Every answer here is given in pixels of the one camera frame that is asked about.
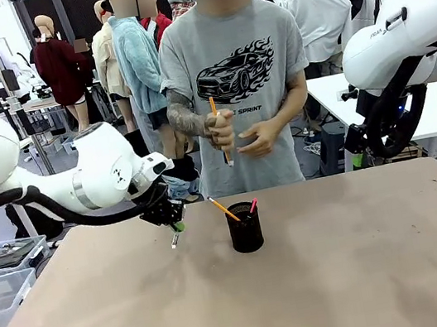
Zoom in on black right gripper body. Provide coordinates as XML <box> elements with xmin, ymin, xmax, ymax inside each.
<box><xmin>340</xmin><ymin>121</ymin><xmax>373</xmax><ymax>171</ymax></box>

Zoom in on mannequin in dark red sweater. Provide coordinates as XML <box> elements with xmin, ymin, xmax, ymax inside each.
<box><xmin>22</xmin><ymin>8</ymin><xmax>101</xmax><ymax>139</ymax></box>

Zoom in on mannequin in white shirt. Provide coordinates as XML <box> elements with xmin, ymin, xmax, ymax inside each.
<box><xmin>286</xmin><ymin>0</ymin><xmax>364</xmax><ymax>82</ymax></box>

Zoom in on person's left forearm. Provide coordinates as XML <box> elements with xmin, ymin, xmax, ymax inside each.
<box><xmin>265</xmin><ymin>67</ymin><xmax>315</xmax><ymax>128</ymax></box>

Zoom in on clear plastic bin dark contents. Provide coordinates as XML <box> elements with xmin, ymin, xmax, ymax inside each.
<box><xmin>0</xmin><ymin>233</ymin><xmax>54</xmax><ymax>275</ymax></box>

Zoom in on person's left hand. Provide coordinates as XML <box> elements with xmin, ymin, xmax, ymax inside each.
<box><xmin>233</xmin><ymin>117</ymin><xmax>286</xmax><ymax>162</ymax></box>

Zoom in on person in grey T-shirt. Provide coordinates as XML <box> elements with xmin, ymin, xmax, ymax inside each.
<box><xmin>144</xmin><ymin>0</ymin><xmax>329</xmax><ymax>205</ymax></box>

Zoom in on black mesh pen holder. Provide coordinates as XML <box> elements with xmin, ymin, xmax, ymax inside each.
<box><xmin>223</xmin><ymin>199</ymin><xmax>267</xmax><ymax>256</ymax></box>

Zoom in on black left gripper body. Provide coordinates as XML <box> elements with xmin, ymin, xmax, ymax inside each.
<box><xmin>136</xmin><ymin>185</ymin><xmax>189</xmax><ymax>231</ymax></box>

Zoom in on mannequin in red jacket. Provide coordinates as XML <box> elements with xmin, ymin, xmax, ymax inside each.
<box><xmin>136</xmin><ymin>0</ymin><xmax>178</xmax><ymax>53</ymax></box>

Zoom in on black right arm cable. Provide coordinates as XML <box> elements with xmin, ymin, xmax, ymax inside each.
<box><xmin>356</xmin><ymin>79</ymin><xmax>437</xmax><ymax>163</ymax></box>

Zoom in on mannequin in beige jacket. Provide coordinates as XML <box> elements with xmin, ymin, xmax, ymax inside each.
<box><xmin>84</xmin><ymin>0</ymin><xmax>138</xmax><ymax>137</ymax></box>

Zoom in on person's tattooed right forearm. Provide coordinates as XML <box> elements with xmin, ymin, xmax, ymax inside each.
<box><xmin>162</xmin><ymin>83</ymin><xmax>216</xmax><ymax>146</ymax></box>

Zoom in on person's right hand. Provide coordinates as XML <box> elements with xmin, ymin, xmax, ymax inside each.
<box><xmin>200</xmin><ymin>108</ymin><xmax>241</xmax><ymax>155</ymax></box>

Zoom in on metal frame post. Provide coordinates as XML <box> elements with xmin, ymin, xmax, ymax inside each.
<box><xmin>0</xmin><ymin>0</ymin><xmax>57</xmax><ymax>185</ymax></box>

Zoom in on yellow pencil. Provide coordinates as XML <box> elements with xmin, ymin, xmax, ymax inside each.
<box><xmin>209</xmin><ymin>94</ymin><xmax>237</xmax><ymax>170</ymax></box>
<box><xmin>206</xmin><ymin>191</ymin><xmax>243</xmax><ymax>228</ymax></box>

